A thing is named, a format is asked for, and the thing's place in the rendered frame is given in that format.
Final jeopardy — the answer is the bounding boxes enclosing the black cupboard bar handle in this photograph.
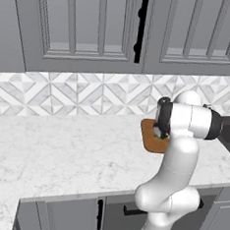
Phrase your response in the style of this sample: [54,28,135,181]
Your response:
[132,0,149,65]

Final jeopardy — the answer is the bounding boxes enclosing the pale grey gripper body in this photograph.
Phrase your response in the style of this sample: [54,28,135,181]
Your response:
[151,121,169,140]

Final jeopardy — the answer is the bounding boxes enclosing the grey wall cupboard door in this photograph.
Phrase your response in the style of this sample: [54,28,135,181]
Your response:
[5,0,151,82]
[143,0,230,83]

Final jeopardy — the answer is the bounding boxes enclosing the brown wooden cutting board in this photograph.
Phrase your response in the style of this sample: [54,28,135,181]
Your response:
[138,117,172,155]

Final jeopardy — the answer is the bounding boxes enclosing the dark grey drawer front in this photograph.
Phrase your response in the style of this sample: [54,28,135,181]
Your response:
[102,182,220,230]

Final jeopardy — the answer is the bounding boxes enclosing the grey base cupboard run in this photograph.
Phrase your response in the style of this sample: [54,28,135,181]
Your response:
[192,183,230,230]

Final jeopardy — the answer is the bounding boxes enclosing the grey wall cupboard side panel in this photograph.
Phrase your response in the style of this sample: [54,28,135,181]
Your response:
[0,0,33,76]

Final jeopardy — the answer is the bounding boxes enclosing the grey base cupboard door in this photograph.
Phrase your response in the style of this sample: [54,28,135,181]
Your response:
[15,189,108,230]

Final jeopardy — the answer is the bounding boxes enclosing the black base cupboard handle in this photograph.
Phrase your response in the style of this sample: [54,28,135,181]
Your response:
[94,199,104,230]

